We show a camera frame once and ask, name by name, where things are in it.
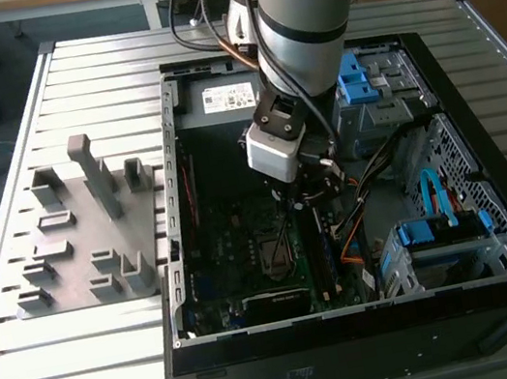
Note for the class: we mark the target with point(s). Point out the blue plastic disk carrier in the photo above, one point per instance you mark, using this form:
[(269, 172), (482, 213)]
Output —
[(358, 87)]

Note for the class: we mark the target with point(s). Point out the black PC case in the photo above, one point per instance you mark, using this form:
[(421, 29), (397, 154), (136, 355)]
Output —
[(409, 348)]

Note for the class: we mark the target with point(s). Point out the black CPU socket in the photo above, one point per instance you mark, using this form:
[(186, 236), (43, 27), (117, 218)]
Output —
[(279, 274)]

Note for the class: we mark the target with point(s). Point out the silver CPU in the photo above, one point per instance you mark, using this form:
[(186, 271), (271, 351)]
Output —
[(280, 256)]

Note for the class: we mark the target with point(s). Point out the grey metal drive cage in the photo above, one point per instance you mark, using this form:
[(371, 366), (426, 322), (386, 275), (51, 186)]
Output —
[(388, 116)]

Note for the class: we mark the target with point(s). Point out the grey metal disk bay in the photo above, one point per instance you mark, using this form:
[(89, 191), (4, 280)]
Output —
[(398, 272)]

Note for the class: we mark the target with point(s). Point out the black graphics card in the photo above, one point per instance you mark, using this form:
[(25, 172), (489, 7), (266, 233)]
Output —
[(278, 304)]

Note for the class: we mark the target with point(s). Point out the grey parts rack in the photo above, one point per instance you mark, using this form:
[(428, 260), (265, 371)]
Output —
[(81, 215)]

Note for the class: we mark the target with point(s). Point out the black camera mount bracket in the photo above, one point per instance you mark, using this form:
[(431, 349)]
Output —
[(276, 109)]

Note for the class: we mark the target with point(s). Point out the grey power supply unit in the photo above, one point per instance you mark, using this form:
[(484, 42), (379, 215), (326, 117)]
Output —
[(202, 120)]

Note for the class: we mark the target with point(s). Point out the white camera box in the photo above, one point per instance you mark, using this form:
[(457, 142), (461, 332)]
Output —
[(277, 156)]

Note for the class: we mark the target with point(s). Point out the green motherboard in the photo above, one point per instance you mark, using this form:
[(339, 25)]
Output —
[(225, 253)]

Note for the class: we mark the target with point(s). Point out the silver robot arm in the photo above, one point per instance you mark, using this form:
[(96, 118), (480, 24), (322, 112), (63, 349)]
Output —
[(302, 19)]

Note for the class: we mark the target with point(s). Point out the black disk with blue carrier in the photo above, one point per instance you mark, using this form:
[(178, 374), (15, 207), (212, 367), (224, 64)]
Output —
[(421, 233)]

